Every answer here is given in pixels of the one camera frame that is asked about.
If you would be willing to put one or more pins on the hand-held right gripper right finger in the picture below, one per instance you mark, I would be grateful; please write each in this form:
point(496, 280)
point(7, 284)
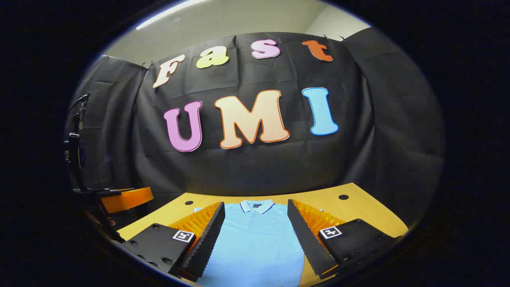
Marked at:
point(306, 235)

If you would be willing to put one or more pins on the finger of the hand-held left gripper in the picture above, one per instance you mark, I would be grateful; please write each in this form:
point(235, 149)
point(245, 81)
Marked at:
point(129, 198)

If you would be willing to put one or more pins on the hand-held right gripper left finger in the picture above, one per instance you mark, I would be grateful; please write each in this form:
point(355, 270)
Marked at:
point(209, 235)

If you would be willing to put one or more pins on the light blue polo T-shirt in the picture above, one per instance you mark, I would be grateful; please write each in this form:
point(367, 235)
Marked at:
point(255, 247)

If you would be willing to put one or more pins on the black backdrop cloth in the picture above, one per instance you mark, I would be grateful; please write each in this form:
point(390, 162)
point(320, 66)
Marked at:
point(255, 171)

